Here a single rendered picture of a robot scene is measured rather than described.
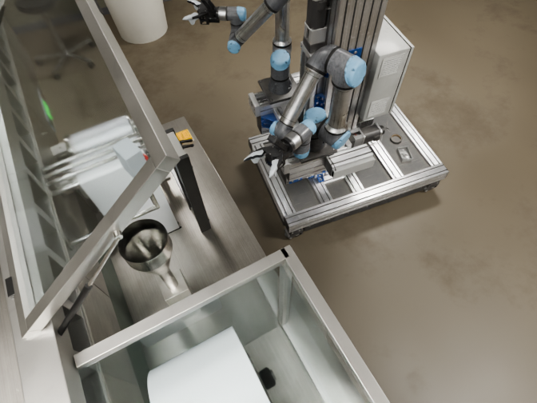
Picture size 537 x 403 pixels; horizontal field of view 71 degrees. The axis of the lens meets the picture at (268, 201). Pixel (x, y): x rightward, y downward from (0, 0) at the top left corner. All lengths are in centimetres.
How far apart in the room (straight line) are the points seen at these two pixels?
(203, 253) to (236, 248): 15
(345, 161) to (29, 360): 179
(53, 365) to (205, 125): 277
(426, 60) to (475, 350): 274
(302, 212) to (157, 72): 221
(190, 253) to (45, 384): 98
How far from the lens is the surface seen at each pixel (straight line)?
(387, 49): 219
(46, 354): 97
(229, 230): 180
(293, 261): 96
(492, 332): 289
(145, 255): 127
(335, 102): 184
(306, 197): 271
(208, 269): 173
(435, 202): 316
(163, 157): 63
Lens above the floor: 248
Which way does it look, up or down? 58 degrees down
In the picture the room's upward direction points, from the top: 2 degrees counter-clockwise
